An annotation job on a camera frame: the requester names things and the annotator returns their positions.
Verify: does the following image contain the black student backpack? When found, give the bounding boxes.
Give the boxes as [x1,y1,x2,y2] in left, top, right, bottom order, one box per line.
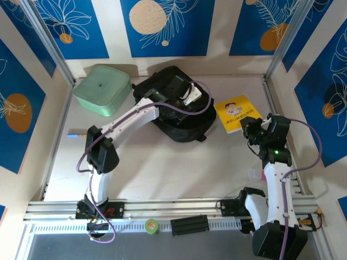
[132,66,217,143]

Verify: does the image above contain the yellow cartoon cover book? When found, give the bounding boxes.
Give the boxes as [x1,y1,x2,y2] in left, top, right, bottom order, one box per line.
[213,94,264,135]

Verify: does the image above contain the mint green lunch box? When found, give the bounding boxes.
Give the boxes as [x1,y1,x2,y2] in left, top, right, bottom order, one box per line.
[73,63,133,118]

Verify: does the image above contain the black power distribution board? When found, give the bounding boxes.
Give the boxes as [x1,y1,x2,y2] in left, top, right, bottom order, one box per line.
[297,213,317,233]

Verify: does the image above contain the black ribbed block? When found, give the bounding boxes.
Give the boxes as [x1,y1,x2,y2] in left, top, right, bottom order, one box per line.
[170,215,210,237]

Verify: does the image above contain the green tape roll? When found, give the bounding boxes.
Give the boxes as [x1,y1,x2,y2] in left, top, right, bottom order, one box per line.
[144,218,161,236]

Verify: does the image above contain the grey metal panel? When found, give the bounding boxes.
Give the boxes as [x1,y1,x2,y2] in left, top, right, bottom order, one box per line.
[25,232,255,260]

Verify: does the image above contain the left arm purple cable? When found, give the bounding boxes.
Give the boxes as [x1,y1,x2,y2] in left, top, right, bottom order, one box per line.
[76,80,213,243]

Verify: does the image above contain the aluminium table side rail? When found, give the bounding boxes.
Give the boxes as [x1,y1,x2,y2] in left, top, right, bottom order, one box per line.
[262,80,303,194]
[39,81,75,201]

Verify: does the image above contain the blue floral wall poster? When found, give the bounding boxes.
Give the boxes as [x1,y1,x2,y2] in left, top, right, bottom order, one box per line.
[35,0,111,60]
[0,37,47,174]
[229,0,306,57]
[294,18,347,167]
[120,0,216,58]

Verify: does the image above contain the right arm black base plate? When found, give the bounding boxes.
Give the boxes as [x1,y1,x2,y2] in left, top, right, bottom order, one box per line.
[220,199,245,217]

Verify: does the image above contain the aluminium front rail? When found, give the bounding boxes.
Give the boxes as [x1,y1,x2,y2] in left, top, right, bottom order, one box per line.
[23,196,318,222]

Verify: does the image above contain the aluminium frame post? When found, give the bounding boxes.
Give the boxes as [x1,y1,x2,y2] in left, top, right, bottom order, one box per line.
[20,0,76,86]
[264,0,317,82]

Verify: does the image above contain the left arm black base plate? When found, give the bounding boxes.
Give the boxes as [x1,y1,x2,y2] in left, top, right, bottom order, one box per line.
[75,200,125,219]

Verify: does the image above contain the white slotted cable duct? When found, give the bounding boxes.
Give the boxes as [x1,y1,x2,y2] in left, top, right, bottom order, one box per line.
[32,218,242,235]

